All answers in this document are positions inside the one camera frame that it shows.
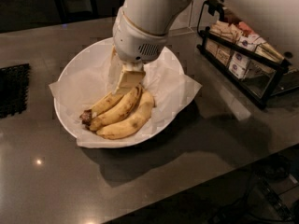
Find black rubber grid mat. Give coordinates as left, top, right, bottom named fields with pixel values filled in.
left=0, top=63, right=30, bottom=119

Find yellow banana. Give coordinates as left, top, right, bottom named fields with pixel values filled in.
left=87, top=85, right=142, bottom=132
left=79, top=92, right=123, bottom=125
left=96, top=91, right=155, bottom=140

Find white creamer packets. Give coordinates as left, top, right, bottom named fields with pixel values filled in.
left=229, top=35, right=265, bottom=79

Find white paper liner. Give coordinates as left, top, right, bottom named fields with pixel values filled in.
left=49, top=36, right=203, bottom=149

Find clear acrylic stand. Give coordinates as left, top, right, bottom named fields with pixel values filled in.
left=169, top=3, right=193, bottom=35

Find pink sugar packets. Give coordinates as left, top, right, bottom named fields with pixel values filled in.
left=238, top=21, right=254, bottom=36

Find white bowl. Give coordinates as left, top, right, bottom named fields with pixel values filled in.
left=53, top=36, right=186, bottom=149

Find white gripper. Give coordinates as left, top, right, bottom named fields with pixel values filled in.
left=108, top=7, right=167, bottom=94

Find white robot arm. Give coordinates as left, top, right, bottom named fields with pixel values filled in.
left=109, top=0, right=299, bottom=94

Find black wire condiment rack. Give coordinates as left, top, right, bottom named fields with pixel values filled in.
left=197, top=0, right=290, bottom=109

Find brown napkin stack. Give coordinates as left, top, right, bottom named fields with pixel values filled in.
left=223, top=8, right=241, bottom=24

